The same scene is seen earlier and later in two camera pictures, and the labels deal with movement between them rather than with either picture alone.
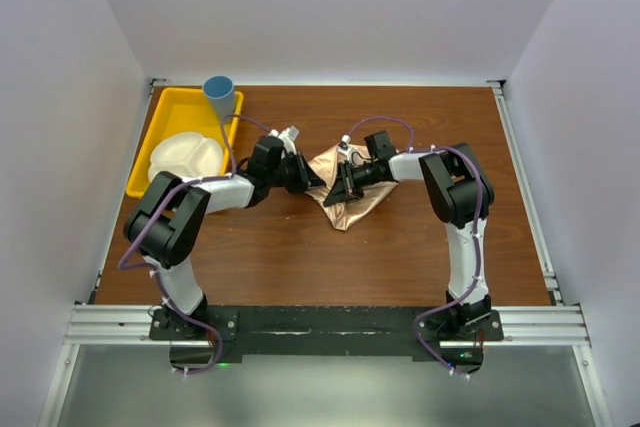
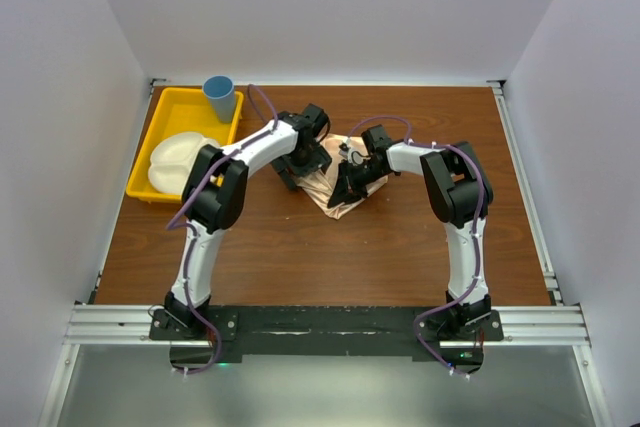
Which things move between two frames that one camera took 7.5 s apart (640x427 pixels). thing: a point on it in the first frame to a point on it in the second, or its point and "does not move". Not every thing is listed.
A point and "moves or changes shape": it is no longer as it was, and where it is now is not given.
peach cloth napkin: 348,212 moves or changes shape
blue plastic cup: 219,90 does not move
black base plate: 432,333 does not move
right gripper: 345,187 does not move
